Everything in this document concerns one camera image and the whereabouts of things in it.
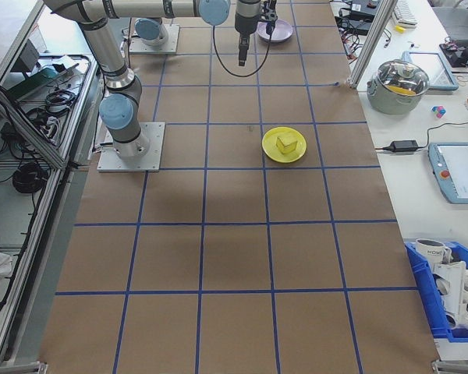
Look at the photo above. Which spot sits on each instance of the yellow foam block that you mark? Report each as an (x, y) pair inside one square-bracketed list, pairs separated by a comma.
[(286, 143)]

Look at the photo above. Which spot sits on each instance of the purple plate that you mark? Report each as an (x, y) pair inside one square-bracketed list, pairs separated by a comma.
[(282, 31)]

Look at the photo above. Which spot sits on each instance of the yellow plate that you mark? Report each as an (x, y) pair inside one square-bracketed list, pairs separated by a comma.
[(271, 150)]

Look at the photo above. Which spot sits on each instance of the black electronics box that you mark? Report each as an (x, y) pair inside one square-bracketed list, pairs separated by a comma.
[(357, 26)]

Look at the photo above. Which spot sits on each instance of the black box with white label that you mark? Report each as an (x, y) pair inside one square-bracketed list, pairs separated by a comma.
[(364, 11)]

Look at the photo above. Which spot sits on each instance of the small yellow block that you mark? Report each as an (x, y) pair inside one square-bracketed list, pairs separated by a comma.
[(400, 27)]

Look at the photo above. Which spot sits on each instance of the grey pot with glass lid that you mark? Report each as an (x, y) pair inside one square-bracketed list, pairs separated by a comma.
[(394, 97)]

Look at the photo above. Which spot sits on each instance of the white keyboard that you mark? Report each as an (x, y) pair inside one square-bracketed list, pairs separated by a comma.
[(405, 13)]

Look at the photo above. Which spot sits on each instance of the black power adapter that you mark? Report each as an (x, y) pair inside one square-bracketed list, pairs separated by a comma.
[(405, 146)]

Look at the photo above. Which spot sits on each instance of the grey-blue teach pendant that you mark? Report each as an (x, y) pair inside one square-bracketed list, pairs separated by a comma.
[(440, 72), (464, 171)]

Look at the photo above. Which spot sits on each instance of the small multicolour toy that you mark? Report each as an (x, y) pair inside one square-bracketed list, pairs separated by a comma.
[(438, 111)]

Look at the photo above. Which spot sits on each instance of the green board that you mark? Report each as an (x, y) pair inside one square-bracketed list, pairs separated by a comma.
[(39, 80)]

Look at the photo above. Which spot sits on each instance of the white power strip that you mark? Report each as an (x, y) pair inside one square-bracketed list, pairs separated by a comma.
[(50, 126)]

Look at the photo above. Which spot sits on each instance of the grey office chair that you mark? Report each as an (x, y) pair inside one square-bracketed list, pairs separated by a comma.
[(460, 19)]

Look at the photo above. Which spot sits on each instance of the dark small monitor box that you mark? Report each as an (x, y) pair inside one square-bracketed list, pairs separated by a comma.
[(29, 56)]

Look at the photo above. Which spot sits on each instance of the black power brick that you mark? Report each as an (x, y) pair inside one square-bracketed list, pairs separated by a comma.
[(8, 130)]

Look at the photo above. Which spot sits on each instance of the white printed mug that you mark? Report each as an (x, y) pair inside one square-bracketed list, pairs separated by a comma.
[(431, 253)]

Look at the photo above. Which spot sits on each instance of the blue plastic bin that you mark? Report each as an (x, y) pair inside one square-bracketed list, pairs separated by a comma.
[(421, 288)]

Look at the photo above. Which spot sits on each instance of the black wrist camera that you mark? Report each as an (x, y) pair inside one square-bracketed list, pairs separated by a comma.
[(271, 15)]

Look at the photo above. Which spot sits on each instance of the white square base plate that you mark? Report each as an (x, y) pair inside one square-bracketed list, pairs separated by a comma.
[(156, 156), (173, 43)]

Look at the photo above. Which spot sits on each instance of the aluminium profile post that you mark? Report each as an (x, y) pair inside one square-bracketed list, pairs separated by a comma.
[(371, 44)]

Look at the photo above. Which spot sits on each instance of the V-shaped metal bar frame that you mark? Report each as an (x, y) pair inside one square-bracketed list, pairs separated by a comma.
[(48, 210)]

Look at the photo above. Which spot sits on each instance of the white flat plastic bracket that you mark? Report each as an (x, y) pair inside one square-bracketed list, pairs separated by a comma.
[(454, 284)]

